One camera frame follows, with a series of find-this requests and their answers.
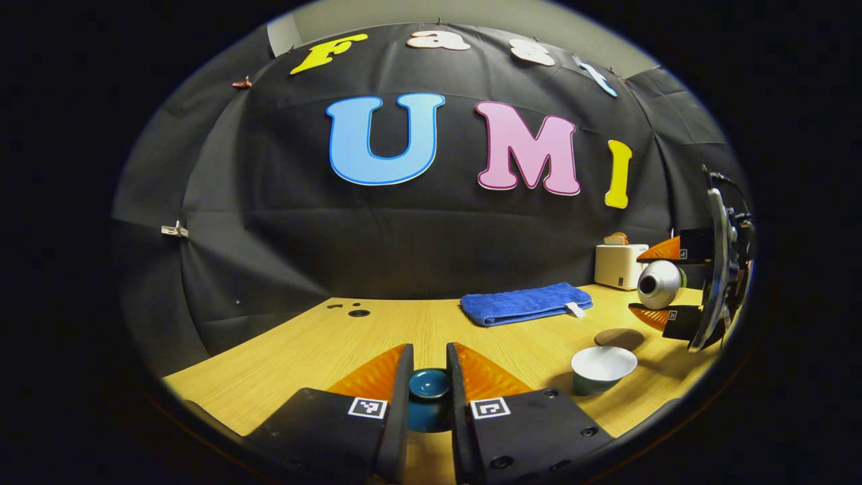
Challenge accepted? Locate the blue folded towel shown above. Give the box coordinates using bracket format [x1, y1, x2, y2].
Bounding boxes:
[460, 282, 594, 328]

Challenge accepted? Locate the teal teacup white inside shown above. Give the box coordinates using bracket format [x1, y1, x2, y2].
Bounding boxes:
[571, 346, 638, 396]

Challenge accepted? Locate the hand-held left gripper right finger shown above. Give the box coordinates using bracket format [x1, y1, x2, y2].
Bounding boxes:
[446, 342, 615, 484]

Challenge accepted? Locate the teal teacup lid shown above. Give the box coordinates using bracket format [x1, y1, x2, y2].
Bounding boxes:
[407, 368, 453, 433]

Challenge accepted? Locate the black cable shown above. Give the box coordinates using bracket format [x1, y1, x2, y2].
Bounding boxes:
[702, 165, 752, 216]

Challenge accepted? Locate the white toaster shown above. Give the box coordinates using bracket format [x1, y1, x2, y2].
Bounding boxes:
[594, 243, 651, 291]

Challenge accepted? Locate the round brown coaster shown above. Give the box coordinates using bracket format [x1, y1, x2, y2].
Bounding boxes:
[594, 328, 645, 352]

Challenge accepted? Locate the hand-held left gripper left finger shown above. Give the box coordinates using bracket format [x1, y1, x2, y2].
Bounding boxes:
[242, 344, 415, 484]

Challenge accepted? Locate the silver water bottle green label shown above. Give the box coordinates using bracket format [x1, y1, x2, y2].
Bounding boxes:
[636, 259, 689, 311]

